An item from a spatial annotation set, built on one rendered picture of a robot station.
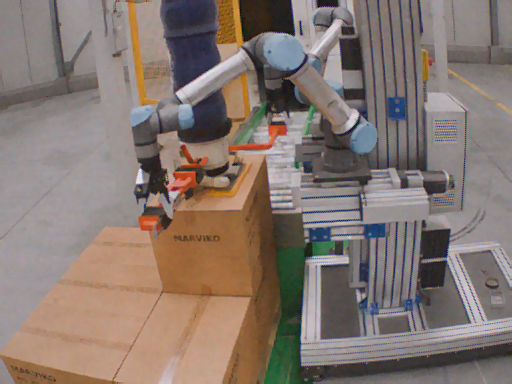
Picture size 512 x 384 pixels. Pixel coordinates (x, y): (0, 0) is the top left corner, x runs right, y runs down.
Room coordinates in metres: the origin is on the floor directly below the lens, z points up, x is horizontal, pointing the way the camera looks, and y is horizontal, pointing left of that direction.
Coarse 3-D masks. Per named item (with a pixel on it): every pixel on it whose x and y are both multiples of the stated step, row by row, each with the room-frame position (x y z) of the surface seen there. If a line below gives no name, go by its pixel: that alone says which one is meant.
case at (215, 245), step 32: (256, 160) 2.16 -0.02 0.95; (256, 192) 1.94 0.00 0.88; (192, 224) 1.70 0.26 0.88; (224, 224) 1.68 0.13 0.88; (256, 224) 1.87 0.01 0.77; (160, 256) 1.74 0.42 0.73; (192, 256) 1.71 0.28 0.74; (224, 256) 1.68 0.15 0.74; (256, 256) 1.80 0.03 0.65; (192, 288) 1.72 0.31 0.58; (224, 288) 1.69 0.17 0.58
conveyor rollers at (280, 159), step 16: (304, 112) 4.45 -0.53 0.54; (256, 128) 4.09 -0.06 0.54; (288, 144) 3.57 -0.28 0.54; (272, 160) 3.24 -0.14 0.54; (288, 160) 3.21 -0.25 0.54; (272, 176) 2.96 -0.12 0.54; (288, 176) 2.94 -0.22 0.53; (272, 192) 2.70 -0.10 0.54; (288, 192) 2.67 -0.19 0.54; (272, 208) 2.51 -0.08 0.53; (288, 208) 2.49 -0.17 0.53
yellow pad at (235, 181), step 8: (240, 168) 2.02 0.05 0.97; (248, 168) 2.04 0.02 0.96; (224, 176) 1.89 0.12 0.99; (232, 176) 1.94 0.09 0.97; (240, 176) 1.94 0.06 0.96; (232, 184) 1.85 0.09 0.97; (240, 184) 1.88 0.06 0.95; (216, 192) 1.80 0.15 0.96; (224, 192) 1.79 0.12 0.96; (232, 192) 1.78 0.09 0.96
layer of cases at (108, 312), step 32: (96, 256) 2.12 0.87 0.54; (128, 256) 2.10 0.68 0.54; (64, 288) 1.82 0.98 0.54; (96, 288) 1.81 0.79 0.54; (128, 288) 1.80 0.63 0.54; (160, 288) 1.78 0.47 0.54; (256, 288) 1.76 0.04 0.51; (32, 320) 1.55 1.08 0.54; (64, 320) 1.56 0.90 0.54; (96, 320) 1.55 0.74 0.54; (128, 320) 1.55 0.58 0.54; (160, 320) 1.54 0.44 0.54; (192, 320) 1.53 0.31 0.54; (224, 320) 1.51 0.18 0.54; (256, 320) 1.69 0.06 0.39; (0, 352) 1.32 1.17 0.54; (32, 352) 1.33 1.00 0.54; (64, 352) 1.33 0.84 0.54; (96, 352) 1.34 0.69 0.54; (128, 352) 1.34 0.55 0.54; (160, 352) 1.33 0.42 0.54; (192, 352) 1.33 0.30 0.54; (224, 352) 1.31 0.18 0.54; (256, 352) 1.62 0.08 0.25
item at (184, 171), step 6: (180, 168) 1.77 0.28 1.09; (186, 168) 1.77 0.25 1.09; (192, 168) 1.76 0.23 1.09; (198, 168) 1.73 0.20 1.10; (174, 174) 1.70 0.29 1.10; (180, 174) 1.70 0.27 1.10; (186, 174) 1.69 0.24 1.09; (192, 174) 1.69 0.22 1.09; (198, 174) 1.70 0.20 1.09; (198, 180) 1.69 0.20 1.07; (192, 186) 1.69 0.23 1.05
